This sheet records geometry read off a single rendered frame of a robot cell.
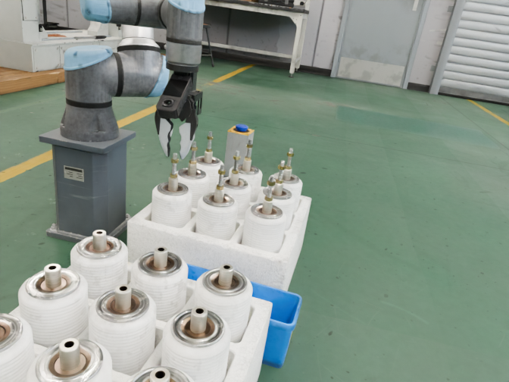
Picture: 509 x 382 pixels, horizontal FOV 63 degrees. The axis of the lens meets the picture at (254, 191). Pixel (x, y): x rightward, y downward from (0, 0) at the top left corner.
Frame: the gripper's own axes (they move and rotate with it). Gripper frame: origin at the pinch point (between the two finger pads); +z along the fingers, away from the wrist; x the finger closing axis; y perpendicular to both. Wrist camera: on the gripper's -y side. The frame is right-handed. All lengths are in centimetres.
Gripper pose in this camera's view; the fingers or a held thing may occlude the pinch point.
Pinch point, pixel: (174, 153)
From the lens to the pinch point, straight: 98.9
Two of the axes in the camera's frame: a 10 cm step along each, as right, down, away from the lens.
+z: -1.3, 9.1, 4.0
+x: -9.7, -1.9, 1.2
